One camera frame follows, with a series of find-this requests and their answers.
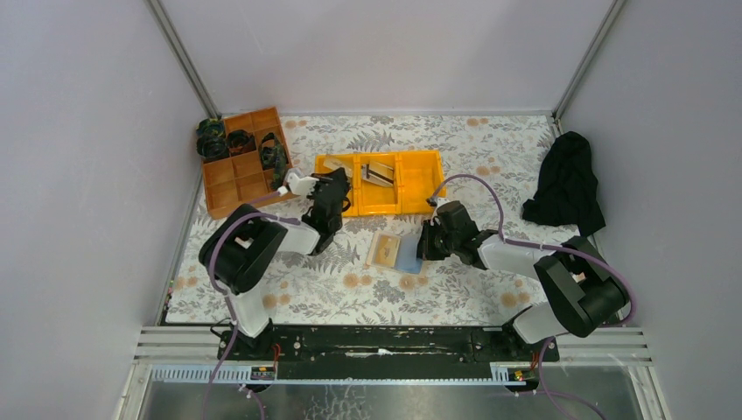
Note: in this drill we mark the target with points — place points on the rolled camo belt outside tray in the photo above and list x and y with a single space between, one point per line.
211 142

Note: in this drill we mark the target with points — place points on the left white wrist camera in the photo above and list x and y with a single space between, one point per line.
295 182

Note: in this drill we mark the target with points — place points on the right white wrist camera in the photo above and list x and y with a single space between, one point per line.
436 201

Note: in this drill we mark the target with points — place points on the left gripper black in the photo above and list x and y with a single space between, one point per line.
334 192

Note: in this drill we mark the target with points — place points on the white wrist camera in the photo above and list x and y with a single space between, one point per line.
436 201
295 182

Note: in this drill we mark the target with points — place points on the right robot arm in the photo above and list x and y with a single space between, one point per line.
581 292

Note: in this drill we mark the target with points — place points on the card in middle bin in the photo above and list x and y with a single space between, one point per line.
378 174

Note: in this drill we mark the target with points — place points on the gold VIP card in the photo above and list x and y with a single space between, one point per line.
386 250

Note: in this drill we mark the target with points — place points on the black cloth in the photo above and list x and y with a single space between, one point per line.
567 188

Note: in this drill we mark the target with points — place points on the rolled belt in tray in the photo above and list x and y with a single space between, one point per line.
240 142

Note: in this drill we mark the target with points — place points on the camo belt in tray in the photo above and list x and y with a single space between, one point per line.
273 156

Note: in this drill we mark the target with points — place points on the orange compartment tray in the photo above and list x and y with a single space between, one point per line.
237 180

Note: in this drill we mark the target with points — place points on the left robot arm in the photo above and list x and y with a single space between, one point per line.
239 253

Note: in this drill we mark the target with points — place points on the aluminium frame rails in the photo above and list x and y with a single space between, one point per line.
176 373

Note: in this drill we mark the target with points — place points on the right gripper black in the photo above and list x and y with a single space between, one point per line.
432 242

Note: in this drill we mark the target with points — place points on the yellow three-compartment bin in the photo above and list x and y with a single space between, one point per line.
418 175

